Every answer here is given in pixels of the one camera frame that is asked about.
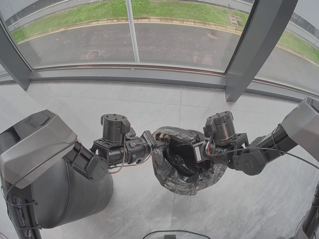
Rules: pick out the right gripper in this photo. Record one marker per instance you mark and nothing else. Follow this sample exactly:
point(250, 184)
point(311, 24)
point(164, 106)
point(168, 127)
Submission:
point(199, 152)

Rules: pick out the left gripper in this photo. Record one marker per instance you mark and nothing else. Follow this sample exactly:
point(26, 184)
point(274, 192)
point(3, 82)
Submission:
point(139, 152)

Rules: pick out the black plastic bag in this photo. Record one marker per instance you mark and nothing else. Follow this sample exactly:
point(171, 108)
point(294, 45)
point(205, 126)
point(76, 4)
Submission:
point(174, 180)

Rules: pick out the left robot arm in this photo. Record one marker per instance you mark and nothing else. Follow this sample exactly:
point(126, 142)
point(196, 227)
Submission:
point(37, 143)

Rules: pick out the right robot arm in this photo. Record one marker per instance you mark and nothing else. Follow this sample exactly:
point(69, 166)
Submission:
point(256, 158)

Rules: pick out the window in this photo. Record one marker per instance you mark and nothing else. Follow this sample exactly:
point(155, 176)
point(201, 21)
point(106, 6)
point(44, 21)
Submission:
point(269, 33)

